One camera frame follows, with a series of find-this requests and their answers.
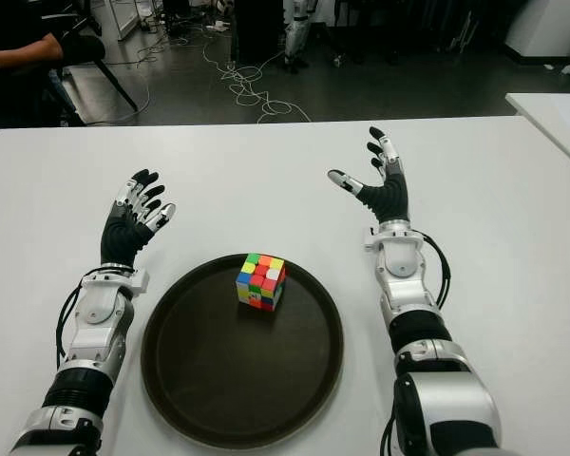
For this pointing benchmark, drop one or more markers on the person in black t-shirt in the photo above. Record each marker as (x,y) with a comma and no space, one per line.
(9,19)

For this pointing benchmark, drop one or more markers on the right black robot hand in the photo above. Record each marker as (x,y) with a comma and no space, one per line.
(392,199)

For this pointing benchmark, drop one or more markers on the multicoloured Rubik's cube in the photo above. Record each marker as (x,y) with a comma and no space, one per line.
(261,285)

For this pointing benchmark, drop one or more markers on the folded metal stand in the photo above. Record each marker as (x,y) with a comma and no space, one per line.
(461,31)

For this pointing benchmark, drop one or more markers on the dark brown round plate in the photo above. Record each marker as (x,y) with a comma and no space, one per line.
(242,370)

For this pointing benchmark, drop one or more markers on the black office chair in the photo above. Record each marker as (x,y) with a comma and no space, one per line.
(83,47)

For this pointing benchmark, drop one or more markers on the white storage unit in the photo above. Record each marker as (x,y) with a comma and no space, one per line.
(116,16)

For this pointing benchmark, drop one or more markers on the white humanoid robot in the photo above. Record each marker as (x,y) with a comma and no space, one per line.
(295,33)

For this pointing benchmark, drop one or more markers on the black cabinet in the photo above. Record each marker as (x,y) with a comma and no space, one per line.
(259,28)

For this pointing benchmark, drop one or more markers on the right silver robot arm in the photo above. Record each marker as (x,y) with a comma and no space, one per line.
(401,259)

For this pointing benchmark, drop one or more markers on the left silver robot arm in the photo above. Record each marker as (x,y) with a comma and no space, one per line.
(97,309)

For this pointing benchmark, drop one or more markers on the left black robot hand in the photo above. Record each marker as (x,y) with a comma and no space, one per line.
(121,237)

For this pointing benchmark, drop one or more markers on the white side table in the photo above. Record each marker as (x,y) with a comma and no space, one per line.
(560,119)

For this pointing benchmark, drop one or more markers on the bystander bare forearm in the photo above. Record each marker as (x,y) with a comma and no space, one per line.
(24,54)

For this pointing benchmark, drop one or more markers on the white curved cabinet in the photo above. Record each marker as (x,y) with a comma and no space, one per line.
(546,26)

